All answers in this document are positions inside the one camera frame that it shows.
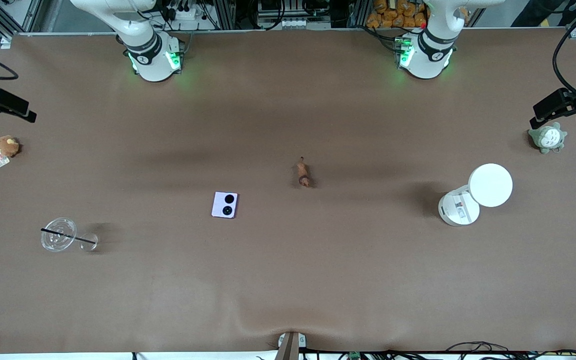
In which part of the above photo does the lilac flip phone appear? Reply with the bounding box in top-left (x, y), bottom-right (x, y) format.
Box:
top-left (211, 191), bottom-right (239, 219)

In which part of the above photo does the brown lion statue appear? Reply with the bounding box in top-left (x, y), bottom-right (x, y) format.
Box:
top-left (296, 156), bottom-right (314, 189)

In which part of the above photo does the grey totoro plush toy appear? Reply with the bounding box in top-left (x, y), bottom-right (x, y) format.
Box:
top-left (527, 122), bottom-right (568, 155)

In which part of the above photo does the brown plush toy with tag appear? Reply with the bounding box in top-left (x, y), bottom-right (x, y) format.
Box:
top-left (0, 135), bottom-right (21, 168)

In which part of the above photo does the white cylindrical canister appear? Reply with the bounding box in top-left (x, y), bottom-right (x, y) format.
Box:
top-left (437, 163), bottom-right (514, 228)

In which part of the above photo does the clear plastic cup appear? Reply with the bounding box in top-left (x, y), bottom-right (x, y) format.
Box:
top-left (40, 217), bottom-right (100, 253)

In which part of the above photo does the black drinking straw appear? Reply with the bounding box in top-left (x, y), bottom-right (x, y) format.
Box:
top-left (41, 228), bottom-right (97, 245)

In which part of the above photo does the pile of orange plush toys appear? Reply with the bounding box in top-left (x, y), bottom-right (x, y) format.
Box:
top-left (366, 0), bottom-right (428, 29)

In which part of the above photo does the white power strip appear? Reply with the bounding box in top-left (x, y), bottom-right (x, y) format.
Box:
top-left (164, 1), bottom-right (210, 22)

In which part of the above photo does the black equipment box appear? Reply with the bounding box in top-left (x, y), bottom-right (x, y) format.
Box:
top-left (255, 0), bottom-right (336, 30)

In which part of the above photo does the black cable bundle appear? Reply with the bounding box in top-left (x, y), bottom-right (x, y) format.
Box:
top-left (302, 341), bottom-right (576, 360)

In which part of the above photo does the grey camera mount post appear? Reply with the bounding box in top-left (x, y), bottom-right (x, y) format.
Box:
top-left (274, 331), bottom-right (308, 360)

